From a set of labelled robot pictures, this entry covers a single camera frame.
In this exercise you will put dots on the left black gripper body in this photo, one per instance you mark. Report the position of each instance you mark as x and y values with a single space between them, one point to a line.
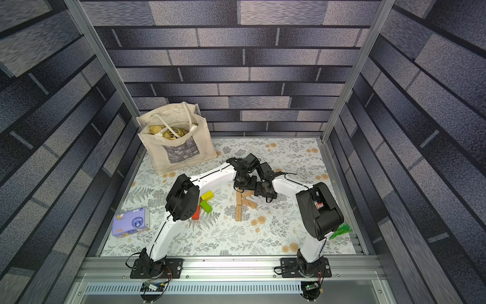
249 183

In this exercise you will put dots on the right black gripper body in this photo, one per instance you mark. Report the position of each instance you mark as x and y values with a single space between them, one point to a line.
264 189

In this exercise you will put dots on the natural wood block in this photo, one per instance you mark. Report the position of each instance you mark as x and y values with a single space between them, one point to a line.
238 213
247 193
239 199
249 203

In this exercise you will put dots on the yellow block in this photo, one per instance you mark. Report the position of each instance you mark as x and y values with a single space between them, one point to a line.
207 196

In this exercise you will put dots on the green block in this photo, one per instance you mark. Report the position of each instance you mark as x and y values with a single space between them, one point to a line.
206 206

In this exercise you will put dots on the red block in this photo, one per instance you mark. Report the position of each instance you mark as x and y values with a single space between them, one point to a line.
196 216

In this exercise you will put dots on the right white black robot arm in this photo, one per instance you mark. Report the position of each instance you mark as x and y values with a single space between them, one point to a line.
320 214

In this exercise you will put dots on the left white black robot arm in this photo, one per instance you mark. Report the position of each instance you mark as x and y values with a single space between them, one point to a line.
183 200

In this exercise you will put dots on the green chips bag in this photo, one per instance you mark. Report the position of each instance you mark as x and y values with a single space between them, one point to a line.
342 229

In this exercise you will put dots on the beige canvas tote bag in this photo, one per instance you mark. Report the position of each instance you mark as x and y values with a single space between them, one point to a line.
176 136

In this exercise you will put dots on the right circuit board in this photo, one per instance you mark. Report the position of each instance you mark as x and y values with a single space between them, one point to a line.
308 286

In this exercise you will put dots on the circuit board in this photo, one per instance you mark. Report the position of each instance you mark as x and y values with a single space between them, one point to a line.
308 286
152 287

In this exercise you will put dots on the purple tissue pack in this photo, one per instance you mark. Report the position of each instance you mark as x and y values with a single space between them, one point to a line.
130 222

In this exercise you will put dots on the left circuit board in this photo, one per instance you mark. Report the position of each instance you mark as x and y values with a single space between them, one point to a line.
152 287

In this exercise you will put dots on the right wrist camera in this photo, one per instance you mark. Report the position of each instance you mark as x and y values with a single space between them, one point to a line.
264 171

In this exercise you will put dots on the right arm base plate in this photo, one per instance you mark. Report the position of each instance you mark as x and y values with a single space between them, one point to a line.
297 268

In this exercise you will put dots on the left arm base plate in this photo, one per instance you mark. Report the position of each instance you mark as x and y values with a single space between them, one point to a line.
170 268

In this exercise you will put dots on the aluminium front rail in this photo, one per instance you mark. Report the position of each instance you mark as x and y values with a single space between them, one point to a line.
355 279

